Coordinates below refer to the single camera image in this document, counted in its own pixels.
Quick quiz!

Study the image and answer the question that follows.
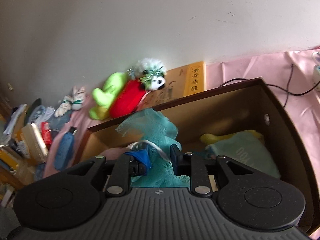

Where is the pink plush bunny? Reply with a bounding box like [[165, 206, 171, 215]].
[[100, 147, 131, 161]]

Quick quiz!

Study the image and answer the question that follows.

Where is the yellow towel roll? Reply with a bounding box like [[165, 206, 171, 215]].
[[200, 129, 265, 145]]

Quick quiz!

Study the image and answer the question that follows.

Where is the light teal towel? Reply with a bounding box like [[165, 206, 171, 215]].
[[205, 133, 280, 178]]

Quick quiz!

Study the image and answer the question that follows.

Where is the red plush pouch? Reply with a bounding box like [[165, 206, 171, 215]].
[[109, 80, 146, 119]]

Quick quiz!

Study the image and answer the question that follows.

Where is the blue lint brush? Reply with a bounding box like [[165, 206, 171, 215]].
[[54, 126, 77, 171]]

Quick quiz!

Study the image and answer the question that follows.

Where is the green plush toy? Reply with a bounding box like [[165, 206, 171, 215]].
[[89, 72, 127, 120]]

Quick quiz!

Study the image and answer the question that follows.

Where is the brown cardboard box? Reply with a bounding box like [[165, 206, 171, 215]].
[[71, 79, 319, 239]]

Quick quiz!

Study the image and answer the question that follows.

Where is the yellow book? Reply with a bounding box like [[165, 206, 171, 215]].
[[139, 61, 207, 110]]

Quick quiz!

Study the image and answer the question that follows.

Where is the white green knotted cloth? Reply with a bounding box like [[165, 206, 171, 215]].
[[54, 86, 86, 118]]

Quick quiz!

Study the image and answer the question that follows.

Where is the white panda pompom plush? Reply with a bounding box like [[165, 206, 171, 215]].
[[128, 58, 167, 91]]

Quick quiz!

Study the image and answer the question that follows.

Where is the red small package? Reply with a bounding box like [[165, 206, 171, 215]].
[[41, 122, 53, 150]]

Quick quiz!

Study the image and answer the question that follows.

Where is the yellow tissue box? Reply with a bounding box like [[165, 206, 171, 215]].
[[15, 123, 48, 166]]

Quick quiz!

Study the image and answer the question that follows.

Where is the pink bed sheet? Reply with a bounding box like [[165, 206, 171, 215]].
[[42, 47, 320, 178]]

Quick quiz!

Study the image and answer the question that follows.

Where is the white power strip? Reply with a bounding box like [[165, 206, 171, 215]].
[[312, 51, 320, 91]]

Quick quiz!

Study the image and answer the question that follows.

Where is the black charger cable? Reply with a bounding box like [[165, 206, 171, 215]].
[[218, 63, 320, 109]]

